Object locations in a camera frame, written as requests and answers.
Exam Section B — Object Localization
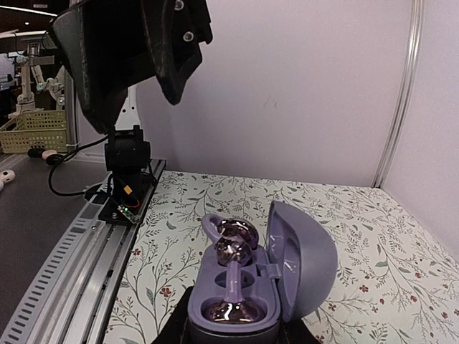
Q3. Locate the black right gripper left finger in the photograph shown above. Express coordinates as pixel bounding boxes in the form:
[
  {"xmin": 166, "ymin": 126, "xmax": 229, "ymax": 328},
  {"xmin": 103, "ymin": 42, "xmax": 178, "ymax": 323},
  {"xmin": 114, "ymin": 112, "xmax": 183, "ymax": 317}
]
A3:
[{"xmin": 152, "ymin": 287, "xmax": 194, "ymax": 344}]

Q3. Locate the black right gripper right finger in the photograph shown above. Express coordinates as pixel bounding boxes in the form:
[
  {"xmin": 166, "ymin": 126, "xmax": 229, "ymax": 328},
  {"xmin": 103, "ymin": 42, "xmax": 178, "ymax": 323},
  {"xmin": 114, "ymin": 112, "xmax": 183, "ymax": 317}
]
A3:
[{"xmin": 279, "ymin": 319, "xmax": 321, "ymax": 344}]

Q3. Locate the floral patterned table mat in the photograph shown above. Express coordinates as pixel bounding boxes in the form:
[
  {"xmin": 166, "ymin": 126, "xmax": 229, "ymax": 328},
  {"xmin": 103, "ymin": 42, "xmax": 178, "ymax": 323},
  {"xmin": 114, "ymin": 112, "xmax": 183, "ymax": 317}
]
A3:
[{"xmin": 103, "ymin": 171, "xmax": 458, "ymax": 343}]

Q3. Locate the purple earbud charging case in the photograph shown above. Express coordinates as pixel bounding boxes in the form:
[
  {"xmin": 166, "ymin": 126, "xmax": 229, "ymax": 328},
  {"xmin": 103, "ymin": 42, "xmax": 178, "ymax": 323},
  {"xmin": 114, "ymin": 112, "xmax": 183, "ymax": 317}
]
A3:
[{"xmin": 187, "ymin": 201, "xmax": 338, "ymax": 343}]

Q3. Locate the yellow plastic basket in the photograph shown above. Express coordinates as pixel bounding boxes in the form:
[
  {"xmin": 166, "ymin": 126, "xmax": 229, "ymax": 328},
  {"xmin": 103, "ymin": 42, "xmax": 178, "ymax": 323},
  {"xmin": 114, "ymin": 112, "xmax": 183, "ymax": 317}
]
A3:
[{"xmin": 1, "ymin": 110, "xmax": 67, "ymax": 153}]

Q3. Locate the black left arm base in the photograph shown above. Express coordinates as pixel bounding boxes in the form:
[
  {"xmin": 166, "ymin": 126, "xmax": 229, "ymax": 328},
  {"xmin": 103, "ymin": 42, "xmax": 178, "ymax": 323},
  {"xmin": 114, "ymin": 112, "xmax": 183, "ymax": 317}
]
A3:
[{"xmin": 91, "ymin": 125, "xmax": 166, "ymax": 226}]

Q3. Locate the aluminium frame rail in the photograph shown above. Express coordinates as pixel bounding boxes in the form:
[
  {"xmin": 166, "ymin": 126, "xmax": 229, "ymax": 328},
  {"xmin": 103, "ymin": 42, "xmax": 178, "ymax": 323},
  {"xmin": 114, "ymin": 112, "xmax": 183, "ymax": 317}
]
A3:
[{"xmin": 1, "ymin": 181, "xmax": 141, "ymax": 343}]

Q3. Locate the purple earbud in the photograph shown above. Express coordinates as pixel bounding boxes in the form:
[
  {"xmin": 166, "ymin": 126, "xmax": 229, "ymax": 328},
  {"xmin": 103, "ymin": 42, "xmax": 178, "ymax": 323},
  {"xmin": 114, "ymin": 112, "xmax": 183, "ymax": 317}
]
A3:
[
  {"xmin": 202, "ymin": 214, "xmax": 259, "ymax": 267},
  {"xmin": 204, "ymin": 261, "xmax": 260, "ymax": 325}
]

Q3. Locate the right aluminium corner post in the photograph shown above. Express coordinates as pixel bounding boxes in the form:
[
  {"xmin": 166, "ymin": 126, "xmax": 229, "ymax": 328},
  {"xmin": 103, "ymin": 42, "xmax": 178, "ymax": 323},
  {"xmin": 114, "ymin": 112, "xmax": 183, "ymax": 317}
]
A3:
[{"xmin": 371, "ymin": 0, "xmax": 425, "ymax": 188}]

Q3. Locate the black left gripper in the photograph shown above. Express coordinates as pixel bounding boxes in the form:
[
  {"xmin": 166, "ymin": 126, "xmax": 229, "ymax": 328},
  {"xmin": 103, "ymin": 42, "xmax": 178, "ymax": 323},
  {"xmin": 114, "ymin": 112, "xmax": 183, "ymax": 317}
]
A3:
[{"xmin": 49, "ymin": 0, "xmax": 213, "ymax": 134}]

